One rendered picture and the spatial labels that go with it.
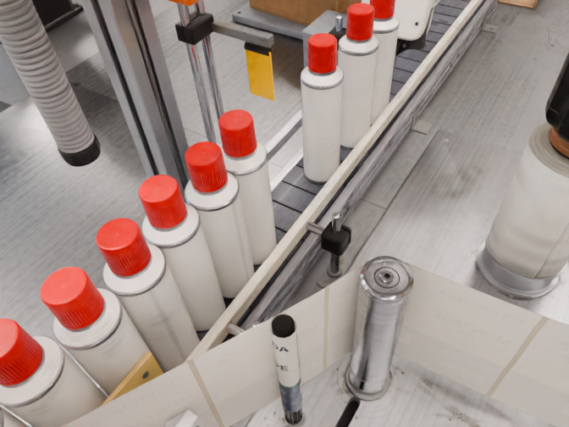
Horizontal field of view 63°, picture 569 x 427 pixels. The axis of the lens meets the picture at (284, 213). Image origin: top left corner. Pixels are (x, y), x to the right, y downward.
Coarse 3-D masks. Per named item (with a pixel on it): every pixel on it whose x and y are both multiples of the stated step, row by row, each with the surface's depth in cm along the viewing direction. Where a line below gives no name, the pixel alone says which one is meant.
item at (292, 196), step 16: (448, 0) 101; (464, 0) 100; (448, 16) 96; (432, 32) 92; (432, 48) 88; (448, 48) 88; (400, 64) 85; (416, 64) 85; (400, 80) 82; (400, 112) 76; (288, 176) 68; (304, 176) 67; (352, 176) 69; (272, 192) 66; (288, 192) 66; (304, 192) 65; (336, 192) 65; (288, 208) 64; (304, 208) 63; (288, 224) 62; (304, 240) 60; (288, 256) 58; (256, 304) 56; (240, 320) 53
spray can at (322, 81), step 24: (312, 48) 52; (336, 48) 53; (312, 72) 55; (336, 72) 55; (312, 96) 56; (336, 96) 56; (312, 120) 58; (336, 120) 59; (312, 144) 61; (336, 144) 62; (312, 168) 64; (336, 168) 65
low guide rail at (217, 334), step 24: (480, 0) 95; (456, 24) 87; (408, 96) 75; (384, 120) 69; (360, 144) 66; (312, 216) 58; (288, 240) 56; (264, 264) 53; (240, 312) 51; (216, 336) 48
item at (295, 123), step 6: (300, 114) 64; (294, 120) 63; (300, 120) 63; (288, 126) 62; (294, 126) 62; (300, 126) 64; (282, 132) 61; (288, 132) 62; (294, 132) 63; (276, 138) 61; (282, 138) 61; (288, 138) 62; (270, 144) 60; (276, 144) 60; (282, 144) 61; (270, 150) 59; (276, 150) 60; (270, 156) 60
